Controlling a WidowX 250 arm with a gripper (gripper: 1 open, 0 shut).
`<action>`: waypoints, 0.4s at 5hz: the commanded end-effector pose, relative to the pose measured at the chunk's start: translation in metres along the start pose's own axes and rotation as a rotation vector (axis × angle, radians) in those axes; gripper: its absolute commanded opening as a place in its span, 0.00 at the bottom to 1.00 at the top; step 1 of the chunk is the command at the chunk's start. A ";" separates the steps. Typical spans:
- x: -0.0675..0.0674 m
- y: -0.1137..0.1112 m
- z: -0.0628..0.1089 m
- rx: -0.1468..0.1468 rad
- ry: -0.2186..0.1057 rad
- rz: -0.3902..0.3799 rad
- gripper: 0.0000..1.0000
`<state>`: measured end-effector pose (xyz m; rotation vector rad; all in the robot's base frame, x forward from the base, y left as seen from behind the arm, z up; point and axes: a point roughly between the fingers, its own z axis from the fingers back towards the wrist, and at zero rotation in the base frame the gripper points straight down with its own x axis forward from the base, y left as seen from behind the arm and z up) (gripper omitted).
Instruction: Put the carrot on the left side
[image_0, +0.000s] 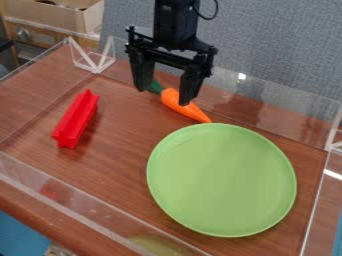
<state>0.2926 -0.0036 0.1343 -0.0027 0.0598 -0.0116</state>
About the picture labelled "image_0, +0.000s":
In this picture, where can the green round plate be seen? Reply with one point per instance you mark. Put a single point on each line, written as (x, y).
(221, 180)

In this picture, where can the clear acrylic tray walls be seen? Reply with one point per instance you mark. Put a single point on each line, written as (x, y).
(84, 196)

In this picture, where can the cardboard box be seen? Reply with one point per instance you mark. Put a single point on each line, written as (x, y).
(75, 15)

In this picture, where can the red plastic block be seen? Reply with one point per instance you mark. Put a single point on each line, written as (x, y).
(75, 119)

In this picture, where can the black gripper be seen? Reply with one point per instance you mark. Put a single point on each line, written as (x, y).
(169, 43)

